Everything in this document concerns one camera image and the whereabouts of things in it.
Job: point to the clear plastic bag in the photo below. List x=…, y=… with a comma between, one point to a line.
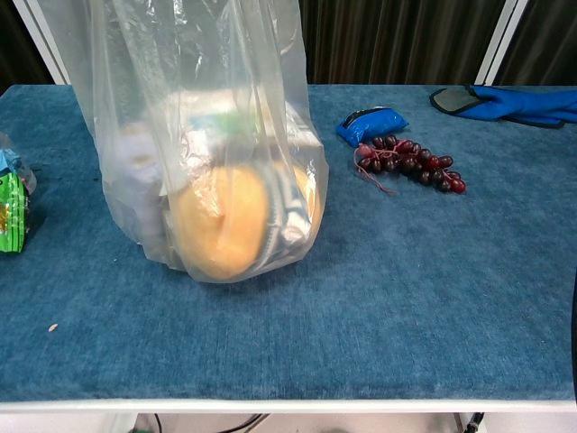
x=135, y=90

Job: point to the white packet in bag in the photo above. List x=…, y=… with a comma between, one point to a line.
x=212, y=113

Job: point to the green orange snack packet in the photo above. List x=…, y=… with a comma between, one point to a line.
x=11, y=212

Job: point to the navy white striped item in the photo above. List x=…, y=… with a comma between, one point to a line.
x=283, y=212

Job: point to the round yellow bread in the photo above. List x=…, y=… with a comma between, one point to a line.
x=216, y=225

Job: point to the blue table cloth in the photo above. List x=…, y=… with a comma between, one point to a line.
x=360, y=293

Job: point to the blue snack packet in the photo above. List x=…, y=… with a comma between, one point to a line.
x=369, y=124

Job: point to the red grape bunch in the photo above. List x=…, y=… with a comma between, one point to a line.
x=405, y=160

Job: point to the dark pleated curtain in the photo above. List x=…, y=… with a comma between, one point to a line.
x=387, y=40

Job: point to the small beige crumb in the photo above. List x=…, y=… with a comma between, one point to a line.
x=53, y=328

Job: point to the white frame post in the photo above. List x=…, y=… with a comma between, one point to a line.
x=500, y=45
x=43, y=40

